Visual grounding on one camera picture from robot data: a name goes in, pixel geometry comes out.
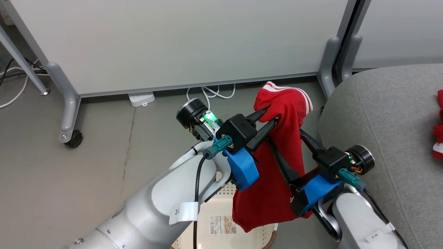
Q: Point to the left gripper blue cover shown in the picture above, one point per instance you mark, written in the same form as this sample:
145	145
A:
242	169

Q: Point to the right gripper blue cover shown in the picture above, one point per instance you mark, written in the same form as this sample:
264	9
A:
311	195

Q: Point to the red garment thin white stripes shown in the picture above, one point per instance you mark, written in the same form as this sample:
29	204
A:
283	103

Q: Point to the red garment broad white stripe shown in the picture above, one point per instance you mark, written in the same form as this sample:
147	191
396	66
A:
439	133

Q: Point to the right white grey robot arm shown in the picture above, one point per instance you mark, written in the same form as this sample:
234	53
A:
353	221

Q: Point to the left white grey robot arm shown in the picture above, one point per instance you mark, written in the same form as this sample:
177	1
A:
155	204

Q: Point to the grey fabric sofa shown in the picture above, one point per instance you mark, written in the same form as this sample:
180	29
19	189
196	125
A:
398	121

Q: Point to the white laundry basket brown rim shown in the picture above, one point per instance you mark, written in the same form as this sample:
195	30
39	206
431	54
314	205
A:
221	211

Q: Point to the wide white partition panel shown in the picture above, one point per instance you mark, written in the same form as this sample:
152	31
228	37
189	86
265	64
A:
180	41

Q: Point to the white power strip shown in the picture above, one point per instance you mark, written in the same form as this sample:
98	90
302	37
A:
141	99

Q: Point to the narrow white partition panel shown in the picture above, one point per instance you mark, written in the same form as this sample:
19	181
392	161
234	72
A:
401	31

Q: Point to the black caster wheel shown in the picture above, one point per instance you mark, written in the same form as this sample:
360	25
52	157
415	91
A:
74	139

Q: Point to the long grey partition leg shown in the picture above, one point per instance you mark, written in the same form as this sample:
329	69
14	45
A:
69	107

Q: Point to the slanted grey metal pole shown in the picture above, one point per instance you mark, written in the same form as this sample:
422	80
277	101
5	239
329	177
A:
24	60

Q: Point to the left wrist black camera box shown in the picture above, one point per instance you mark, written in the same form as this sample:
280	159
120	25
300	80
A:
238	131

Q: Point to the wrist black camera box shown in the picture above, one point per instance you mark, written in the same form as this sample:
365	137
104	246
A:
238	131
332	162

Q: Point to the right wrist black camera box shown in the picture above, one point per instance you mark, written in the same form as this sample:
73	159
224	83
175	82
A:
332	162

